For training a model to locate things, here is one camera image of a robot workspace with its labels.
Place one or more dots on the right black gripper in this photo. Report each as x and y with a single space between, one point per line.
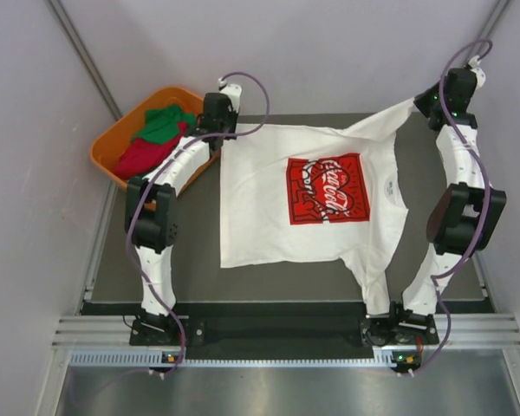
419 100

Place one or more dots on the green t-shirt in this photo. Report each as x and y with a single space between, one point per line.
162 124

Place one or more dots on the grey cable duct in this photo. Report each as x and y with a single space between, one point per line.
162 359

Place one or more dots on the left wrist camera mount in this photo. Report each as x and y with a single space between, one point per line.
233 91

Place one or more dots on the orange plastic basket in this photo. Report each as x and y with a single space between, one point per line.
107 149

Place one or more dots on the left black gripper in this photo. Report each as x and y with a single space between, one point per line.
233 115

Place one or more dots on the aluminium frame rail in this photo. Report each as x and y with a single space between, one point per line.
468 331

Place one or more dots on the white t-shirt red print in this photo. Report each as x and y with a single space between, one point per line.
307 194

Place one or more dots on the right corner frame post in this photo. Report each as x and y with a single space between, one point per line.
498 12

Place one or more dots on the left corner frame post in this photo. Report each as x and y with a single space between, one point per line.
76 42

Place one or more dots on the corner frame post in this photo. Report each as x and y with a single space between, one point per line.
76 42
498 12

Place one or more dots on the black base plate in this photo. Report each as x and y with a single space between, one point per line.
201 332

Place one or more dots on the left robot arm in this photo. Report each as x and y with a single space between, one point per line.
186 143

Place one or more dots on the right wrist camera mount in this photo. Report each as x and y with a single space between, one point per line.
474 65

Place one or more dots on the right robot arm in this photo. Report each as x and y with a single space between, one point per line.
465 216

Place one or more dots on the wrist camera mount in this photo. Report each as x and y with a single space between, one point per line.
233 91
474 65

